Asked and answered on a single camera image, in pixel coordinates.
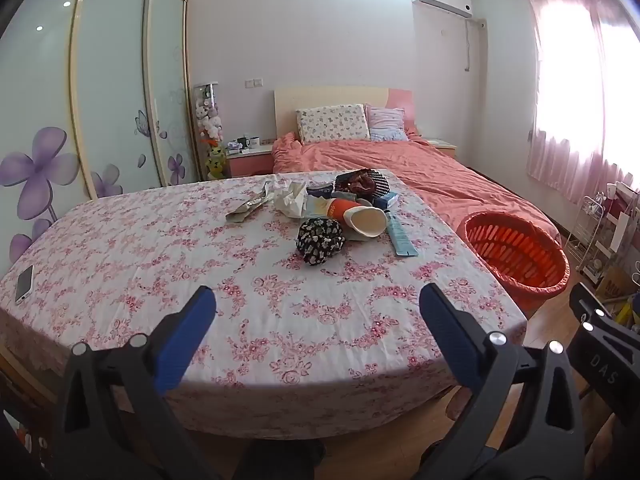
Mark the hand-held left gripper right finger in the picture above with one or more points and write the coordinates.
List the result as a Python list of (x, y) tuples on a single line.
[(450, 335)]

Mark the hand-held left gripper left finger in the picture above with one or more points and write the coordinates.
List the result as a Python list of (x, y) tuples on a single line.
[(186, 340)]

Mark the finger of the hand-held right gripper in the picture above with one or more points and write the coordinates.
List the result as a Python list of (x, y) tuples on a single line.
[(602, 322)]

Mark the red plastic basket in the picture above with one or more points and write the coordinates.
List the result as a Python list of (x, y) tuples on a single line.
[(530, 282)]

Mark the blue tube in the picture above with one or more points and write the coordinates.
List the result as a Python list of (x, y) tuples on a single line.
[(401, 235)]

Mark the foil wrapper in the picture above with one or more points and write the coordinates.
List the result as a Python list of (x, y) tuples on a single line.
[(247, 206)]

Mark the blue box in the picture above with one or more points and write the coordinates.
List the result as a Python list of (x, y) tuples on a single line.
[(386, 200)]

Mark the orange paper cup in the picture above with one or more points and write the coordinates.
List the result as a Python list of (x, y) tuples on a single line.
[(350, 212)]

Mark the black floral cloth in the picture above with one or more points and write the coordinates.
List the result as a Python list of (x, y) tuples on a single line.
[(320, 242)]

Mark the black dotted pouch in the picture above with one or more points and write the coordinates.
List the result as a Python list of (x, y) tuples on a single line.
[(381, 182)]

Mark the white tissue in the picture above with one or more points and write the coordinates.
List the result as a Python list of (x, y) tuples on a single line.
[(290, 200)]

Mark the pale blue packet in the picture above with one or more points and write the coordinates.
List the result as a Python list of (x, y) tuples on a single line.
[(315, 206)]

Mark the dark blue packet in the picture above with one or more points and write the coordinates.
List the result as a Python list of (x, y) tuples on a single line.
[(320, 191)]

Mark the person's right forearm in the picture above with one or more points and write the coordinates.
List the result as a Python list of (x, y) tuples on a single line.
[(615, 455)]

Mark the yellow box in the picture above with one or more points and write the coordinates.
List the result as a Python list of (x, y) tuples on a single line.
[(626, 312)]

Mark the cardboard box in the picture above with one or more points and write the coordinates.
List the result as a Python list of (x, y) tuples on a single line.
[(615, 285)]

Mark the red paper bag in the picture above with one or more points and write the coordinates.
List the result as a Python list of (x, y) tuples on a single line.
[(622, 215)]

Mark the bed with salmon cover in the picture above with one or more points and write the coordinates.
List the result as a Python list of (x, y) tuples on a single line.
[(425, 170)]

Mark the white smartphone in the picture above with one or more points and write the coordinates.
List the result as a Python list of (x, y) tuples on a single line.
[(24, 285)]

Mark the yellow green plush toy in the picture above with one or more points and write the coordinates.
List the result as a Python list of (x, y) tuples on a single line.
[(216, 160)]

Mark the cream nightstand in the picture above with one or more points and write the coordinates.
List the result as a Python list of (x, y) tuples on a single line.
[(445, 149)]

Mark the pink nightstand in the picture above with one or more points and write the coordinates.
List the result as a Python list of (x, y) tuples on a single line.
[(250, 162)]

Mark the black mug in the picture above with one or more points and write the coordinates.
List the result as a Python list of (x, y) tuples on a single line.
[(242, 143)]

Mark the white mug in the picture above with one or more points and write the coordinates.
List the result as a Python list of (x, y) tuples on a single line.
[(254, 142)]

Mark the pink curtain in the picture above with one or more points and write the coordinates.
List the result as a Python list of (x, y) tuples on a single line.
[(565, 110)]

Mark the pale plush toys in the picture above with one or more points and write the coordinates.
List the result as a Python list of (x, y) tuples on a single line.
[(209, 120)]

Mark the pink striped pillow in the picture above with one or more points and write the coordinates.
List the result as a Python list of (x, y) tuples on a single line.
[(386, 122)]

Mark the floral pillow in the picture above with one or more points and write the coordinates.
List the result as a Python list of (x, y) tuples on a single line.
[(332, 122)]

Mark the clear display tube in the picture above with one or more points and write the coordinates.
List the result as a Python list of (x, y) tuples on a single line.
[(206, 92)]

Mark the wardrobe with flower-print sliding doors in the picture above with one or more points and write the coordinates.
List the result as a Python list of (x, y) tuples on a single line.
[(110, 85)]

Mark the cream and pink bed headboard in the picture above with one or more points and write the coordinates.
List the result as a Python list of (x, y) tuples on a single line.
[(325, 97)]

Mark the white pipe cover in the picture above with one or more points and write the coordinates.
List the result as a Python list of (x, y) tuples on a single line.
[(468, 45)]

